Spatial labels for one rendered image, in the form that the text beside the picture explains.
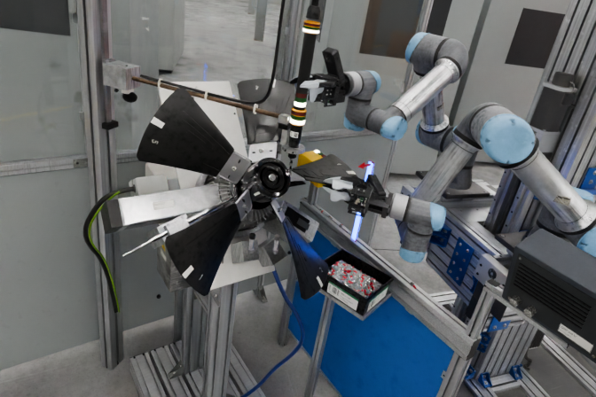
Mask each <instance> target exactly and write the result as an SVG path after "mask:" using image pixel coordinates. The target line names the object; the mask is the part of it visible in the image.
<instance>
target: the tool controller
mask: <svg viewBox="0 0 596 397"><path fill-rule="evenodd" d="M502 298H503V299H505V300H507V301H508V302H509V303H510V304H511V305H512V306H514V307H517V308H518V309H520V310H521V311H522V312H523V313H524V314H525V315H526V316H528V317H530V318H532V319H533V320H535V321H536V322H538V323H539V324H541V325H542V326H544V327H545V328H546V329H547V330H549V331H550V332H552V333H553V334H554V335H556V336H557V337H559V338H560V339H562V340H563V341H565V342H566V343H568V344H569V345H570V346H572V347H574V348H575V349H576V350H577V351H578V352H580V353H581V354H583V355H584V356H586V357H587V358H589V359H590V360H591V361H593V362H595V363H596V257H594V256H592V255H590V254H589V253H587V252H585V251H583V250H581V249H579V248H578V247H576V246H574V245H572V244H570V243H568V242H567V241H565V240H563V239H561V238H559V237H556V236H555V235H554V234H552V233H550V232H548V231H546V230H544V229H539V230H537V231H536V232H534V233H533V234H531V235H530V236H529V237H527V238H525V239H524V240H522V241H521V242H520V243H519V244H518V245H516V246H515V248H514V254H513V258H512V260H511V264H510V268H509V271H508V274H507V278H506V283H505V287H504V291H503V294H502Z"/></svg>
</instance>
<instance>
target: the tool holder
mask: <svg viewBox="0 0 596 397"><path fill-rule="evenodd" d="M283 114H285V113H282V114H280V115H279V116H278V122H279V124H278V128H281V129H282V134H281V141H280V144H282V147H281V149H282V150H283V151H284V152H287V153H290V154H302V153H304V152H305V146H304V145H302V144H300V145H299V148H291V147H289V146H288V144H289V133H290V127H291V123H290V121H289V117H286V116H283Z"/></svg>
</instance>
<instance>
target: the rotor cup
mask: <svg viewBox="0 0 596 397"><path fill-rule="evenodd" d="M252 167H253V169H252V170H251V171H249V172H248V170H249V169H250V168H252ZM270 174H274V175H275V176H276V179H275V181H271V180H270V178H269V175H270ZM290 183H291V177H290V174H289V171H288V169H287V167H286V165H285V164H284V163H283V162H282V161H280V160H278V159H275V158H271V157H269V158H263V159H261V160H259V161H257V162H256V163H255V164H251V165H250V166H249V167H248V169H247V171H246V172H245V173H244V175H243V176H242V177H241V178H240V179H239V181H238V182H237V183H236V184H235V183H231V190H232V193H233V196H234V198H235V199H237V198H238V197H239V196H240V194H241V193H242V192H243V191H244V190H245V189H246V188H248V189H249V193H250V198H251V202H252V208H251V210H253V211H257V210H262V209H264V208H266V207H267V206H269V205H270V202H271V201H272V200H274V199H277V198H280V197H282V196H283V195H284V194H285V193H286V192H287V191H288V189H289V186H290ZM258 191H259V192H260V194H258V195H256V196H255V195H254V194H255V193H257V192H258Z"/></svg>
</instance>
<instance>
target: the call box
mask: <svg viewBox="0 0 596 397"><path fill-rule="evenodd" d="M321 158H323V157H321V155H318V154H317V153H315V152H314V151H312V152H304V153H302V154H299V158H298V164H297V167H299V166H301V165H304V164H307V163H310V162H312V161H315V160H319V159H321ZM311 183H313V184H314V185H315V186H317V187H318V188H320V187H323V185H325V184H322V183H314V182H311Z"/></svg>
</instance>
